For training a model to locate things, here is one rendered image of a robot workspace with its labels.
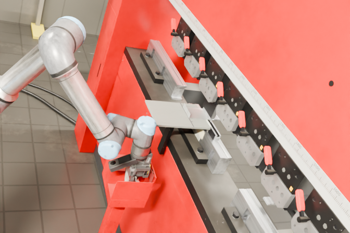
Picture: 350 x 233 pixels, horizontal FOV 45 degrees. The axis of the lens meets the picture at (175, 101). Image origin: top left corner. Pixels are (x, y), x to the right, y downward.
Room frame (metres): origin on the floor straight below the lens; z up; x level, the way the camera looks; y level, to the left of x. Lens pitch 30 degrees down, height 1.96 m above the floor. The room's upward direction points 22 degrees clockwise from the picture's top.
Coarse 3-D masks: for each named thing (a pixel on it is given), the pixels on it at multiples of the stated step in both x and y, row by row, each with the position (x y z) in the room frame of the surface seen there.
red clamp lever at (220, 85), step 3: (219, 84) 1.55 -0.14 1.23; (222, 84) 1.56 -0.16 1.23; (219, 87) 1.55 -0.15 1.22; (222, 87) 1.55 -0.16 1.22; (219, 90) 1.54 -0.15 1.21; (222, 90) 1.54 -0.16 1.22; (219, 93) 1.53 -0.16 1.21; (222, 93) 1.53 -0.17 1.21; (219, 96) 1.52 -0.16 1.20; (222, 96) 1.53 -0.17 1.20; (219, 99) 1.52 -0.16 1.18; (222, 99) 1.52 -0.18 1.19; (219, 102) 1.50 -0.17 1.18; (222, 102) 1.51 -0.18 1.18; (225, 102) 1.52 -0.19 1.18
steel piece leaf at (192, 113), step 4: (184, 104) 1.67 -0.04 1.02; (184, 108) 1.65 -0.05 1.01; (188, 108) 1.68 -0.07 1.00; (192, 108) 1.69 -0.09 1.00; (196, 108) 1.71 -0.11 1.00; (200, 108) 1.72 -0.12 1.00; (188, 112) 1.62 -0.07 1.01; (192, 112) 1.65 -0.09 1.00; (196, 112) 1.67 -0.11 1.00; (200, 112) 1.68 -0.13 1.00; (204, 112) 1.70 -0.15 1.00; (188, 116) 1.61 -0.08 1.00; (192, 116) 1.62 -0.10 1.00; (196, 116) 1.63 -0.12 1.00; (200, 116) 1.65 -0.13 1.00; (204, 116) 1.66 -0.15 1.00
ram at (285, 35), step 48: (192, 0) 2.04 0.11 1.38; (240, 0) 1.71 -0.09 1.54; (288, 0) 1.48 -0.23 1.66; (336, 0) 1.31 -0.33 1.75; (240, 48) 1.59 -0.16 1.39; (288, 48) 1.38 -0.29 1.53; (336, 48) 1.23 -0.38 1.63; (288, 96) 1.29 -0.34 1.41; (336, 96) 1.15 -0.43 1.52; (288, 144) 1.20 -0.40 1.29; (336, 144) 1.07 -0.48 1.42
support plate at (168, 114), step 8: (152, 104) 1.59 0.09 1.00; (160, 104) 1.62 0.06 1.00; (168, 104) 1.65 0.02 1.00; (176, 104) 1.67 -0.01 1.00; (192, 104) 1.73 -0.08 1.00; (152, 112) 1.53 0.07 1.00; (160, 112) 1.56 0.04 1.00; (168, 112) 1.58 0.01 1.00; (176, 112) 1.60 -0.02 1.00; (184, 112) 1.63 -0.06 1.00; (160, 120) 1.50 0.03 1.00; (168, 120) 1.52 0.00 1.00; (176, 120) 1.54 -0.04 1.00; (184, 120) 1.57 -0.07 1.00; (192, 120) 1.59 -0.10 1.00; (200, 120) 1.62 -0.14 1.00; (192, 128) 1.54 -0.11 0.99; (200, 128) 1.56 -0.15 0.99; (208, 128) 1.59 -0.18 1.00
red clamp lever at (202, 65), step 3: (201, 57) 1.73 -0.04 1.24; (201, 60) 1.72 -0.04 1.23; (204, 60) 1.73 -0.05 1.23; (201, 63) 1.71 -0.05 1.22; (204, 63) 1.72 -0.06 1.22; (201, 66) 1.70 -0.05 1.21; (204, 66) 1.71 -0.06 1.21; (201, 69) 1.70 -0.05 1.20; (204, 69) 1.70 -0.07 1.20; (201, 72) 1.69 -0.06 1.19; (201, 75) 1.67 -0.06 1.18; (204, 75) 1.68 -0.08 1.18; (207, 75) 1.70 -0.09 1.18; (204, 78) 1.68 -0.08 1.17
